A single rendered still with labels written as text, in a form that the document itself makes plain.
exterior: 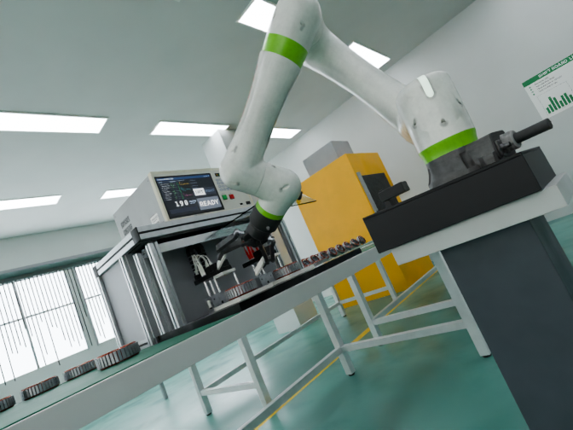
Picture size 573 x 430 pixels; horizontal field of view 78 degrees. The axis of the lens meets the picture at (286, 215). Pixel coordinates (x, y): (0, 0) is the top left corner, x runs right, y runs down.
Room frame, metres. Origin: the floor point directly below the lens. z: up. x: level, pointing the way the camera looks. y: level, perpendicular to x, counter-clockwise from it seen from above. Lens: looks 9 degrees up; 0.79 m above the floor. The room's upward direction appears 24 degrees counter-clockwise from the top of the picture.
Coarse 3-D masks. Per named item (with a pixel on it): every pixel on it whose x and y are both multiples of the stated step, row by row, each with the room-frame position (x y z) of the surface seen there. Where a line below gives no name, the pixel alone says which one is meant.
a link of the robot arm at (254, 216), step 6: (252, 210) 1.03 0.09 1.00; (252, 216) 1.02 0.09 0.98; (258, 216) 1.00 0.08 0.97; (252, 222) 1.02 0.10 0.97; (258, 222) 1.01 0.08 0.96; (264, 222) 1.01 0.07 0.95; (270, 222) 1.01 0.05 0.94; (276, 222) 1.02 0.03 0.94; (258, 228) 1.02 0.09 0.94; (264, 228) 1.02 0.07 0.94; (270, 228) 1.03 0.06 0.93; (276, 228) 1.05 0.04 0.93
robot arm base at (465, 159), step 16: (528, 128) 0.69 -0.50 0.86; (544, 128) 0.67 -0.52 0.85; (480, 144) 0.72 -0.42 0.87; (496, 144) 0.70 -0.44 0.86; (512, 144) 0.71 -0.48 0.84; (432, 160) 0.78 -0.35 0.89; (448, 160) 0.76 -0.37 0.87; (464, 160) 0.75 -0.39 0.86; (480, 160) 0.72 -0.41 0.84; (496, 160) 0.70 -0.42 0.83; (432, 176) 0.80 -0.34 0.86; (448, 176) 0.76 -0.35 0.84
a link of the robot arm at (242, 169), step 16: (272, 64) 0.82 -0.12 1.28; (288, 64) 0.82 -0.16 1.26; (256, 80) 0.84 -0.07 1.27; (272, 80) 0.83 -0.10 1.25; (288, 80) 0.85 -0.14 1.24; (256, 96) 0.85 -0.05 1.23; (272, 96) 0.85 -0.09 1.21; (256, 112) 0.85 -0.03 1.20; (272, 112) 0.86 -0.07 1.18; (240, 128) 0.87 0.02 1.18; (256, 128) 0.86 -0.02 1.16; (272, 128) 0.90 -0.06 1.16; (240, 144) 0.87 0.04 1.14; (256, 144) 0.88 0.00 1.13; (224, 160) 0.89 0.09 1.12; (240, 160) 0.88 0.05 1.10; (256, 160) 0.90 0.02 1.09; (224, 176) 0.89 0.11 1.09; (240, 176) 0.89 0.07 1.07; (256, 176) 0.90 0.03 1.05; (256, 192) 0.93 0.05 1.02
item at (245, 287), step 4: (248, 280) 1.16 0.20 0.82; (252, 280) 1.17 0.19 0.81; (240, 284) 1.14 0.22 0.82; (244, 284) 1.14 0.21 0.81; (248, 284) 1.15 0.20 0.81; (252, 284) 1.16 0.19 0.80; (256, 284) 1.18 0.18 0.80; (232, 288) 1.14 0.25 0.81; (236, 288) 1.13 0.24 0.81; (240, 288) 1.13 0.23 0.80; (244, 288) 1.14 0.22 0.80; (248, 288) 1.14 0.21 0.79; (252, 288) 1.15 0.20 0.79; (256, 288) 1.18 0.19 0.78; (224, 292) 1.16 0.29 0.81; (228, 292) 1.14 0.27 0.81; (232, 292) 1.14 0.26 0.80; (236, 292) 1.14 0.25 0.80; (240, 292) 1.13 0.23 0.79; (244, 292) 1.14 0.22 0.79; (248, 292) 1.15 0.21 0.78; (228, 296) 1.15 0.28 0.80; (232, 296) 1.14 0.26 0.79; (236, 296) 1.14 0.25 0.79
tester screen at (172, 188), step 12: (156, 180) 1.22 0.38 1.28; (168, 180) 1.25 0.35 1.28; (180, 180) 1.29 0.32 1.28; (192, 180) 1.33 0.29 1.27; (204, 180) 1.38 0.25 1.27; (168, 192) 1.24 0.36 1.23; (180, 192) 1.28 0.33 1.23; (192, 192) 1.32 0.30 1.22; (216, 192) 1.40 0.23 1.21; (168, 204) 1.23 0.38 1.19; (192, 204) 1.30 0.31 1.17
